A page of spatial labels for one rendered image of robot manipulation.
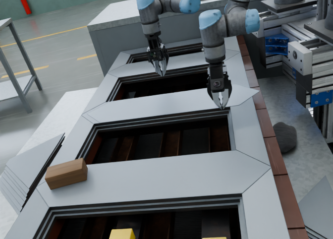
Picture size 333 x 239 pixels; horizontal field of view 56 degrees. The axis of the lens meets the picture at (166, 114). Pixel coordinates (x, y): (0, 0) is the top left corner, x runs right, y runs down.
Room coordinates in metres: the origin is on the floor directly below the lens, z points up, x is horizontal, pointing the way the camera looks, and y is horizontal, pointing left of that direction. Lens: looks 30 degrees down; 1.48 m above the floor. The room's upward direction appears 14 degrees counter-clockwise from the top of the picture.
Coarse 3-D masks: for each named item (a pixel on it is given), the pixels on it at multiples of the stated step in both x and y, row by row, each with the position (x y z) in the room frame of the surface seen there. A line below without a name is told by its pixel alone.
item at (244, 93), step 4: (236, 84) 1.18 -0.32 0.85; (236, 88) 1.14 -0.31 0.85; (240, 88) 1.13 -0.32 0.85; (244, 88) 1.12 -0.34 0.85; (248, 88) 1.12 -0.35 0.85; (236, 92) 1.11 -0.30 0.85; (240, 92) 1.10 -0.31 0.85; (244, 92) 1.09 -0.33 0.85; (248, 92) 1.09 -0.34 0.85; (240, 96) 1.07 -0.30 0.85; (244, 96) 1.06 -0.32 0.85; (248, 96) 1.06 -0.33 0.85; (240, 100) 1.04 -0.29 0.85; (244, 100) 1.03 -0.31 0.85; (240, 104) 1.01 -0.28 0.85
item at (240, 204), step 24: (168, 48) 1.85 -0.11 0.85; (192, 48) 1.81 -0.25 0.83; (168, 72) 1.51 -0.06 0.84; (192, 72) 1.47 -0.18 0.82; (96, 120) 1.16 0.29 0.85; (120, 120) 1.12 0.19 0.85; (144, 120) 1.09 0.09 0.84; (168, 120) 1.07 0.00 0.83; (192, 120) 1.04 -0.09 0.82; (48, 216) 0.69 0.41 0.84; (72, 216) 0.68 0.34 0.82; (96, 216) 0.66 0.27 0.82; (240, 216) 0.53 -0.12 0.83
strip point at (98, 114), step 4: (108, 104) 1.29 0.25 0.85; (100, 108) 1.27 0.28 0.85; (104, 108) 1.26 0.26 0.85; (92, 112) 1.25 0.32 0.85; (96, 112) 1.24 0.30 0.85; (100, 112) 1.23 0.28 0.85; (104, 112) 1.22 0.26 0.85; (92, 116) 1.21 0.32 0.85; (96, 116) 1.20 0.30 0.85; (100, 116) 1.19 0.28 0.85; (100, 120) 1.15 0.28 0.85
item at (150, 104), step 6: (150, 96) 1.26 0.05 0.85; (156, 96) 1.25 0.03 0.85; (144, 102) 1.22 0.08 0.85; (150, 102) 1.21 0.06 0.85; (156, 102) 1.19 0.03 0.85; (144, 108) 1.17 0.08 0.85; (150, 108) 1.15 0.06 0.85; (156, 108) 1.14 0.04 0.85; (144, 114) 1.12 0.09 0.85; (150, 114) 1.11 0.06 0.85; (156, 114) 1.09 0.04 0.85
